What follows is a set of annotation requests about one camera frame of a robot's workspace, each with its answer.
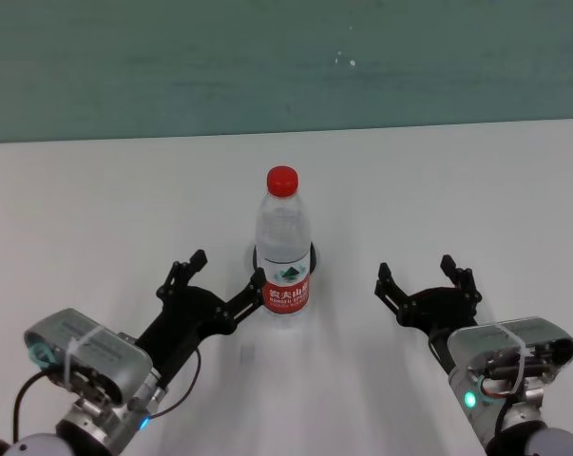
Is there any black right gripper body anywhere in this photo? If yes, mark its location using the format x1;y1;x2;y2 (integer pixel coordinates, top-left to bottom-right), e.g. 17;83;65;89
396;286;480;370

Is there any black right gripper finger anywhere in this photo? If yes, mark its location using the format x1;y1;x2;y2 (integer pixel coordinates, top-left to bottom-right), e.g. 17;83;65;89
440;255;483;310
374;261;413;328

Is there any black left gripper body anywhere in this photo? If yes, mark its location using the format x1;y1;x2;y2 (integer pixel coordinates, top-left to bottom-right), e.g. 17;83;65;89
136;284;235;376

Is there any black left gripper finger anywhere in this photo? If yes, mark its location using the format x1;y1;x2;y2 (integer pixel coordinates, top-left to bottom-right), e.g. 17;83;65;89
156;249;209;300
214;267;267;327

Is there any clear water bottle red cap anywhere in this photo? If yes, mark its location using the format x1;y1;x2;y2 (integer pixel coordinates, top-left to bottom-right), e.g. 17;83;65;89
255;164;315;331

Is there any blue push button black base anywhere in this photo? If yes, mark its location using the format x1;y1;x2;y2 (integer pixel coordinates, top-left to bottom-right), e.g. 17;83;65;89
251;241;320;276

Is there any white zip tie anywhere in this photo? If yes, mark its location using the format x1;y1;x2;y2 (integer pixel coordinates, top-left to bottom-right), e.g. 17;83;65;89
497;323;529;398
62;327;107;389

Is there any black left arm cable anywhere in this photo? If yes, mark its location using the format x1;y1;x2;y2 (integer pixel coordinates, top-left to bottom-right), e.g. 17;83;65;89
145;346;203;422

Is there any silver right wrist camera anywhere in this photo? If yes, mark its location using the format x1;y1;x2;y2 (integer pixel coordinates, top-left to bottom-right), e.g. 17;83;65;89
446;315;573;387

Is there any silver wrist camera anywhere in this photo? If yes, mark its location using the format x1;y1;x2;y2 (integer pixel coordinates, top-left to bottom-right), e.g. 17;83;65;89
446;315;573;387
23;308;154;406

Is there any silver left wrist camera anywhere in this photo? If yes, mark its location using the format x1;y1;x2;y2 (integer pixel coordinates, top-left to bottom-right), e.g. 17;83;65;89
23;308;154;406

